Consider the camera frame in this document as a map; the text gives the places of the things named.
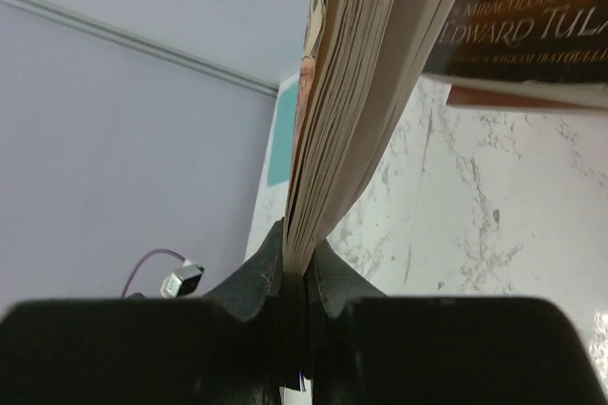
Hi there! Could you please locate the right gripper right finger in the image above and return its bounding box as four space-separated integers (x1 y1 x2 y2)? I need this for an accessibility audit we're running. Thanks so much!
306 243 601 404

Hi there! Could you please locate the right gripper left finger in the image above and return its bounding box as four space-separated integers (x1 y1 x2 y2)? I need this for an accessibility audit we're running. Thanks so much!
1 222 283 404

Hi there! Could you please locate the Hamlet red cover book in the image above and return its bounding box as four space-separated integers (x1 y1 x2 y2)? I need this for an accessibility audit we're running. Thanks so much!
446 86 607 115

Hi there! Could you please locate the purple illustrated children's book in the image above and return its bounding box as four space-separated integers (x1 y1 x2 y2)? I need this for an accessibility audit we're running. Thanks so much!
282 0 455 275

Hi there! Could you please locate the dark orange Edward Bulane book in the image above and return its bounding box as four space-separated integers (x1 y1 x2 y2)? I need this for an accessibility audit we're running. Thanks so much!
423 0 607 107

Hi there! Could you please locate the teal plastic file folder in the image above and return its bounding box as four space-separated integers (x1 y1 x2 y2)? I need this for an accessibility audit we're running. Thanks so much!
267 74 299 186

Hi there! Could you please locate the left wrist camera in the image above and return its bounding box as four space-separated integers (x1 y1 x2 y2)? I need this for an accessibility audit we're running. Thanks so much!
161 260 205 299

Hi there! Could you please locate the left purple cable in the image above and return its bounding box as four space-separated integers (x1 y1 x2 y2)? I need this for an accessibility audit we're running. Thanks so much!
121 247 189 299

